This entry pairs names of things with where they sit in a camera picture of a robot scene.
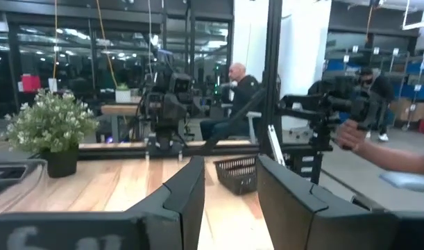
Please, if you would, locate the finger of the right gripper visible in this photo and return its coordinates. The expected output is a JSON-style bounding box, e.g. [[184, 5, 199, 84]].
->
[[173, 94, 187, 122], [158, 93, 173, 122]]

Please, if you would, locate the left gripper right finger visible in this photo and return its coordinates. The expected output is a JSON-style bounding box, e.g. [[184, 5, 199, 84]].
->
[[255, 154, 424, 250]]

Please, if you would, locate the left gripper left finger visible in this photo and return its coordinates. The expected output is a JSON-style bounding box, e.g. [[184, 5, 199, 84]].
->
[[0, 155, 205, 250]]

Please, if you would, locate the person's forearm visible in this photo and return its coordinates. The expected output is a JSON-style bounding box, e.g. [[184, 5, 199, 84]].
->
[[353, 140, 424, 176]]

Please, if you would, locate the white planter with greenery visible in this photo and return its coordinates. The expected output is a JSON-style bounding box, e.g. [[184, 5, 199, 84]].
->
[[114, 82, 133, 104]]

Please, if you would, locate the wooden background table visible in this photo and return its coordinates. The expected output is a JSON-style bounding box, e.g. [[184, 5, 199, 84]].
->
[[100, 103, 145, 143]]

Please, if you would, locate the person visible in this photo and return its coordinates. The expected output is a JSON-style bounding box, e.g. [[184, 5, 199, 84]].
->
[[355, 67, 396, 142], [200, 62, 264, 142]]

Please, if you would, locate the black slotted plastic basket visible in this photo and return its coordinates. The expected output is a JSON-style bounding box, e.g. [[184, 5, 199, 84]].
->
[[213, 155, 259, 196]]

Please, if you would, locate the office chair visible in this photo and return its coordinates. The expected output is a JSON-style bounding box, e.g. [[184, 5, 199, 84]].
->
[[246, 110, 263, 144]]

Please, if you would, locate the silver aluminium bar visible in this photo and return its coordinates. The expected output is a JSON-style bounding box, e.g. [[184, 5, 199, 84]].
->
[[266, 124, 286, 167]]

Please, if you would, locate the white-flowered plant in black pot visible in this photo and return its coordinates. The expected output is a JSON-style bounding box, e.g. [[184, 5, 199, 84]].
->
[[0, 88, 100, 179]]

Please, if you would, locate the person's hand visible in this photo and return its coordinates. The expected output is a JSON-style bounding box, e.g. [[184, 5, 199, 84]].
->
[[335, 119, 368, 153]]

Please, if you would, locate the red container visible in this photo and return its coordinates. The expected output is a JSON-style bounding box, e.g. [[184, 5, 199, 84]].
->
[[20, 74, 42, 93]]

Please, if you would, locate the clear plastic bin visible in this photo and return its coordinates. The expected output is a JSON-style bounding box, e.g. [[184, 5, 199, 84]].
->
[[0, 158, 48, 213]]

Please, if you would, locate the storage shelf rack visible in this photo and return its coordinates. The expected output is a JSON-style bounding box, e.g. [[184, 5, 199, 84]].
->
[[324, 44, 424, 135]]

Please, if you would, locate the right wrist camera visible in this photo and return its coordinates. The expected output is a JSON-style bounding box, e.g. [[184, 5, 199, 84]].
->
[[168, 72, 193, 94]]

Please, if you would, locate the black aluminium rig frame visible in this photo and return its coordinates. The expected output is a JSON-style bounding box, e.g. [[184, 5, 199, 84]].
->
[[78, 0, 334, 185]]

